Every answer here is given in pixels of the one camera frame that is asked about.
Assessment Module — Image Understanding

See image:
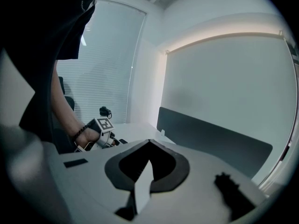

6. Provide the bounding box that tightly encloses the person's left forearm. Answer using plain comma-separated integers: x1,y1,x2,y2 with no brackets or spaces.
50,61,87,140

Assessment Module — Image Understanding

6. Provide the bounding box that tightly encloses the black bottle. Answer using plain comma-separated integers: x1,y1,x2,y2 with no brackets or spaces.
99,106,112,119

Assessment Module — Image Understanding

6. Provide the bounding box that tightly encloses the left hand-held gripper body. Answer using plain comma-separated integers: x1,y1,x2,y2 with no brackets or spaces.
74,117,122,153

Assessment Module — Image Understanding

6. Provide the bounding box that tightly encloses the black office chair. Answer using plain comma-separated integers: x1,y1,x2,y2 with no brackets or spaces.
51,76,76,154

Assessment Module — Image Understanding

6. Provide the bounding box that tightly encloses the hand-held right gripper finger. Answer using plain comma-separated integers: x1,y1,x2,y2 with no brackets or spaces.
214,171,256,222

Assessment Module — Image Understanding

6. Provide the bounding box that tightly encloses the white table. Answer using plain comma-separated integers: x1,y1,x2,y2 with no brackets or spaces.
109,122,177,147

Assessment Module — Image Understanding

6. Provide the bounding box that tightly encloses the person's left hand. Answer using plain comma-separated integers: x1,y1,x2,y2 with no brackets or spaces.
77,127,101,149

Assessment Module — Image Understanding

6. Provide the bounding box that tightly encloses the slatted window blind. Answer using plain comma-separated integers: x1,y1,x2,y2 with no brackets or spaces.
56,0,147,126

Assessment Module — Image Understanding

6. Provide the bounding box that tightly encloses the person's black shirt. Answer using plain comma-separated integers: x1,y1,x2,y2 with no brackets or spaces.
0,0,104,144

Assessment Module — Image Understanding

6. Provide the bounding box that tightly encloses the dark grey desk divider panel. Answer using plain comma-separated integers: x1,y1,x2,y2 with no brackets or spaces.
156,106,274,180

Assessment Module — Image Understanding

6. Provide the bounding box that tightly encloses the black bead bracelet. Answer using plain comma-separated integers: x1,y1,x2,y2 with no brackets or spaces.
71,123,93,141

